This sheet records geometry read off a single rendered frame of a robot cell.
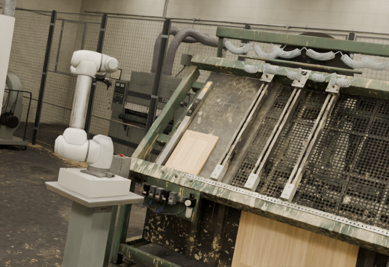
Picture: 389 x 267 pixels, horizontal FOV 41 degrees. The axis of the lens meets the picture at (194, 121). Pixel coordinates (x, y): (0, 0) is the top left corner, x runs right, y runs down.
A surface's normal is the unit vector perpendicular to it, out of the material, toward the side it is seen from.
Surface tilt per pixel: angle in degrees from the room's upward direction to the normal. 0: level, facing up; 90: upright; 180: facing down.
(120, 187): 90
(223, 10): 90
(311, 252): 90
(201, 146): 51
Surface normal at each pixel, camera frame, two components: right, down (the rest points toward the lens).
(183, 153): -0.29, -0.64
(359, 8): -0.63, -0.06
